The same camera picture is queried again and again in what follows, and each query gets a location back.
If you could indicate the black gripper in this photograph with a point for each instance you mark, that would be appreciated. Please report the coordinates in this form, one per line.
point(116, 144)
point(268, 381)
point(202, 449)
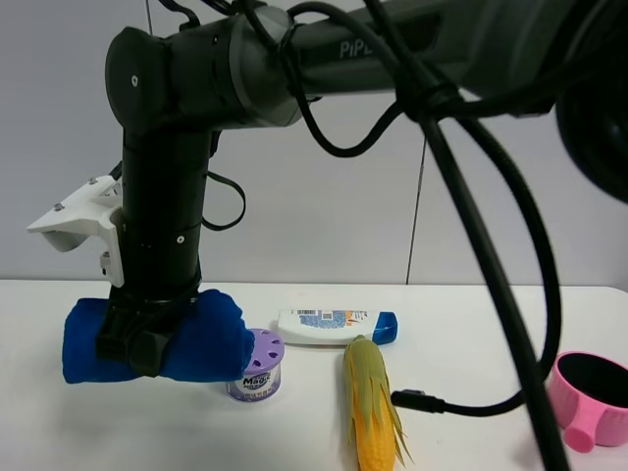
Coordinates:
point(145, 320)

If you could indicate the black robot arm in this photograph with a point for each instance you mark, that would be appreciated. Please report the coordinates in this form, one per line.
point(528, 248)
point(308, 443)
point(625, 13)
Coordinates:
point(348, 76)

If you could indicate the blue towel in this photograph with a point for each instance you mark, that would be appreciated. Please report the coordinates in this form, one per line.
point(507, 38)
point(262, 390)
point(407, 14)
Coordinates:
point(211, 345)

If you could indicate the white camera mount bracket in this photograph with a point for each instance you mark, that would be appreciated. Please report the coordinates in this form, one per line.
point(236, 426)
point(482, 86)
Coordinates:
point(94, 209)

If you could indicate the purple lid air freshener jar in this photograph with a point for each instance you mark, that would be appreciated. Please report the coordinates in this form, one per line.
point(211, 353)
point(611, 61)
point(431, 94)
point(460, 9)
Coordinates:
point(262, 376)

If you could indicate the white blue-capped lotion tube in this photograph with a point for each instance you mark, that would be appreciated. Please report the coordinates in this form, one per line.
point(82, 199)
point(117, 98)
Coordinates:
point(336, 327)

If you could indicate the yellow corn cob with husk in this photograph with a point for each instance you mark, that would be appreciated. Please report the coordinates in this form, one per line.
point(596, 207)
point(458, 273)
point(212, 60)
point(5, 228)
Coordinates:
point(375, 431)

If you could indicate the pink toy pot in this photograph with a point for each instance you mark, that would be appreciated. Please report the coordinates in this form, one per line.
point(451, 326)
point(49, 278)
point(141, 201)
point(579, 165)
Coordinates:
point(588, 394)

